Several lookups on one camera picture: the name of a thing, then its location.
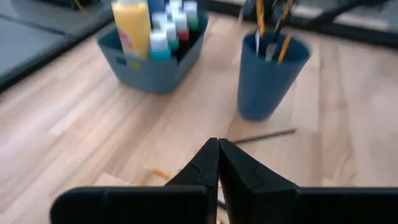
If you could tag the dark pencil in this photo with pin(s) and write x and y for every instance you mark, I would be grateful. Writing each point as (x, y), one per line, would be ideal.
(270, 135)

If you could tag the dark blue cup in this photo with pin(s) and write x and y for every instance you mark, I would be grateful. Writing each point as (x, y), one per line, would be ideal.
(264, 87)

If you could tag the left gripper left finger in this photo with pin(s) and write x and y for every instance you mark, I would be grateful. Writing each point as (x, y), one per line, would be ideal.
(199, 177)

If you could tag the small turquoise paint bottle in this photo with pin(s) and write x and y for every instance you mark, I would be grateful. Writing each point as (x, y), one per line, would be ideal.
(160, 54)

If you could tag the small red-brown paint bottle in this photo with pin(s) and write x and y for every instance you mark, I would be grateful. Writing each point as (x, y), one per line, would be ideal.
(183, 35)

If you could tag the small teal-green paint bottle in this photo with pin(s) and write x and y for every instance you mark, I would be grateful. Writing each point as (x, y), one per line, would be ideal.
(174, 44)

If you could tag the grey-teal storage caddy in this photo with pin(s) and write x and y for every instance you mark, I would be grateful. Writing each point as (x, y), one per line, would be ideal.
(149, 74)

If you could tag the large yellow paint bottle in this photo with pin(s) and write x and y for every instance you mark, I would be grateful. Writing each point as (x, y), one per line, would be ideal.
(133, 25)

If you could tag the black paintbrush white label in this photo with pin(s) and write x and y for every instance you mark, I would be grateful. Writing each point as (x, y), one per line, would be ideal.
(271, 51)

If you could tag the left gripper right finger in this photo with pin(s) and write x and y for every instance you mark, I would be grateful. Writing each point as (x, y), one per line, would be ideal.
(248, 186)

